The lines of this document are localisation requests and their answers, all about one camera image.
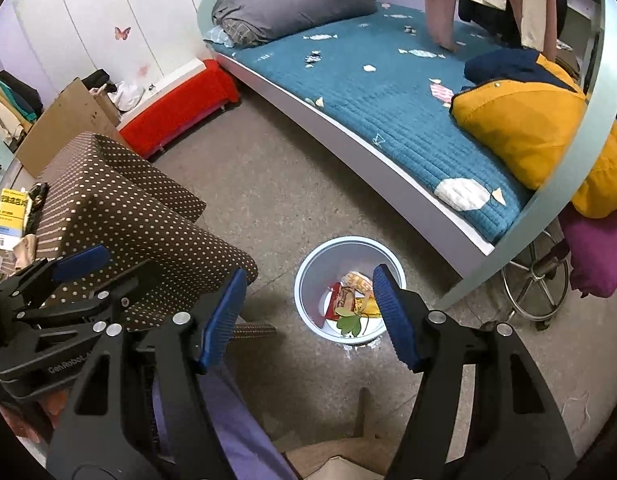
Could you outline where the yellow medicine box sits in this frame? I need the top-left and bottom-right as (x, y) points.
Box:
(0, 188), (28, 252)

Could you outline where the chrome swivel chair base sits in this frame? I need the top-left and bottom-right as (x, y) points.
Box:
(497, 230), (570, 332)

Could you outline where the grey folded blanket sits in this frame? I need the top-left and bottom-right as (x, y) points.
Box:
(212, 0), (377, 48)

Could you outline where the purple trouser leg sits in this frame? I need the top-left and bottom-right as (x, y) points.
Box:
(152, 364), (300, 480)

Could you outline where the red snack wrapper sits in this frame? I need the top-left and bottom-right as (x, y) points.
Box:
(325, 283), (348, 321)

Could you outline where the brown cardboard box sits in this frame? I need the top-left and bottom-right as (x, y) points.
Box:
(16, 79), (128, 177)

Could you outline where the yellow navy jacket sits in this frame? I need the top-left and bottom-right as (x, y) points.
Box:
(448, 48), (617, 220)

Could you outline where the white plastic bag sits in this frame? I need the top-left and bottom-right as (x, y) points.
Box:
(108, 81), (145, 113)

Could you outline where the green leaf scrap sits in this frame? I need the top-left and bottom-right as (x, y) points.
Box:
(335, 308), (362, 337)

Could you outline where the red fabric bench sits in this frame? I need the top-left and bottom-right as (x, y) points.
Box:
(118, 60), (240, 158)

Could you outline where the brown polka dot table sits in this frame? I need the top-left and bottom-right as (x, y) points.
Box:
(35, 132), (258, 330)

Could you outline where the magenta cloth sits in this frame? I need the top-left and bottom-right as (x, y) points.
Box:
(558, 204), (617, 298)

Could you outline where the white round trash bin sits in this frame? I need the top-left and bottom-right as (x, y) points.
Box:
(293, 236), (407, 346)

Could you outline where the teal quilted bed mattress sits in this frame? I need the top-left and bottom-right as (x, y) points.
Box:
(213, 4), (531, 244)

